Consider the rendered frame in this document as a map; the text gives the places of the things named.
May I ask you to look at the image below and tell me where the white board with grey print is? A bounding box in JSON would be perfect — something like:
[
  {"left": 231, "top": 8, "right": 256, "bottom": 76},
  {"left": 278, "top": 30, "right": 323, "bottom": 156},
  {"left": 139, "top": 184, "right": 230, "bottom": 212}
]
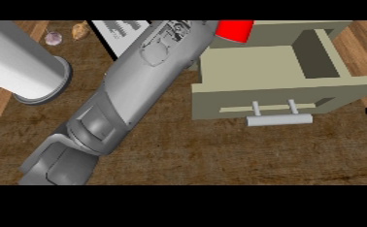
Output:
[{"left": 86, "top": 19, "right": 156, "bottom": 62}]

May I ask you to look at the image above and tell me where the beige drawer front with handle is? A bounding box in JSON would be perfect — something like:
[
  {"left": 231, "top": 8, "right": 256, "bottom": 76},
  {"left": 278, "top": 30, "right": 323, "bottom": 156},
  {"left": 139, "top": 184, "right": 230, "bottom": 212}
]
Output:
[{"left": 191, "top": 75, "right": 367, "bottom": 128}]

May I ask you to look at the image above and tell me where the beige wooden cabinet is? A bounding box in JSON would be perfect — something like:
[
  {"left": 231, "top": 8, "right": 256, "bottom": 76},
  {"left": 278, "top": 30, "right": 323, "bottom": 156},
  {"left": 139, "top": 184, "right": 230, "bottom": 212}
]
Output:
[{"left": 191, "top": 19, "right": 367, "bottom": 93}]

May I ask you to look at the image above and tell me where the white cylinder with grey base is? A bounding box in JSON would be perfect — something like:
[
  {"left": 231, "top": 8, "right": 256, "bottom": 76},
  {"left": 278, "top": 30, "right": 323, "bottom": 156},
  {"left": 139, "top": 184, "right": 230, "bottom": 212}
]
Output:
[{"left": 0, "top": 19, "right": 74, "bottom": 106}]

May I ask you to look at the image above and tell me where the pale pink garlic bulb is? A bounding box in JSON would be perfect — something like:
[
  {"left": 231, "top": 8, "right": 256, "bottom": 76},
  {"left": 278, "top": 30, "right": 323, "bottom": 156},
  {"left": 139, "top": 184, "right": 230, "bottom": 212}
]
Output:
[{"left": 43, "top": 31, "right": 65, "bottom": 47}]

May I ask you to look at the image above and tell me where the red can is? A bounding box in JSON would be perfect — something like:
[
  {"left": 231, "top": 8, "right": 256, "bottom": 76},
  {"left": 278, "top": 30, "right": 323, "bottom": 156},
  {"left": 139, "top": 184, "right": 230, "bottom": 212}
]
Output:
[{"left": 213, "top": 19, "right": 255, "bottom": 45}]

